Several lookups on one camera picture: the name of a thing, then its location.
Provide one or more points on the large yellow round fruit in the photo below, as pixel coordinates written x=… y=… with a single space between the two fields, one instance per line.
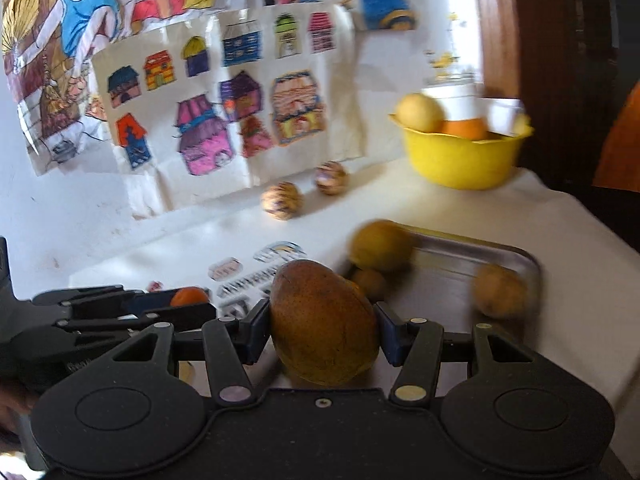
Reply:
x=420 y=112

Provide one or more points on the cartoon figures wall poster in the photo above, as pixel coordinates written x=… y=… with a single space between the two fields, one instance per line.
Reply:
x=75 y=25

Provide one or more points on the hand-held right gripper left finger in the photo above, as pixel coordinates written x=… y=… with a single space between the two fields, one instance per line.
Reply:
x=257 y=332

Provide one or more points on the white printed tablecloth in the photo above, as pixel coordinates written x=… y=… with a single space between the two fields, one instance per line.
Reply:
x=575 y=270

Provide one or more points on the metal tray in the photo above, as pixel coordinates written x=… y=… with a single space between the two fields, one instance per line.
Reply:
x=450 y=285

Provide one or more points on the yellow plastic bowl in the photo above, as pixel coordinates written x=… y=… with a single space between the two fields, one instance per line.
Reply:
x=460 y=162

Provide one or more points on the white paper cup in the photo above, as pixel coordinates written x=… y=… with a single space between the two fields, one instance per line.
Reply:
x=502 y=117

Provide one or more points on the orange dress wall poster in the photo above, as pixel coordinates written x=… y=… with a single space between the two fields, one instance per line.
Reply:
x=620 y=150

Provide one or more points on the white jar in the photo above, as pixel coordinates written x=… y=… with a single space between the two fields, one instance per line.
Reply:
x=460 y=102

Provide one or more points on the brown wooden door frame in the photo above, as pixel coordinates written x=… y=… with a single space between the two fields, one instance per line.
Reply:
x=500 y=25

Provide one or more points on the colourful houses drawing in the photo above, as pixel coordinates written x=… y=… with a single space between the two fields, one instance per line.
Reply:
x=230 y=110

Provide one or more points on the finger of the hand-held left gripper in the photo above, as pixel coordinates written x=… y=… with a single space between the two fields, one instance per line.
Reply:
x=150 y=317
x=150 y=301

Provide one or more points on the large orange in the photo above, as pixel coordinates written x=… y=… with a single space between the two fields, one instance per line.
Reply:
x=465 y=129

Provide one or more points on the small brown round fruit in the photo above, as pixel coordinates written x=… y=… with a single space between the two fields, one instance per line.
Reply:
x=370 y=284

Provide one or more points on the yellow-green pear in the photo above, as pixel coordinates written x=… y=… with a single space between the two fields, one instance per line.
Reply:
x=381 y=246

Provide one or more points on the small orange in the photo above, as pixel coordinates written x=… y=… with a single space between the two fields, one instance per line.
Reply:
x=190 y=296

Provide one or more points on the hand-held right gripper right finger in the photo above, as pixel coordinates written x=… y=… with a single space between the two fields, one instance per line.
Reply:
x=390 y=332

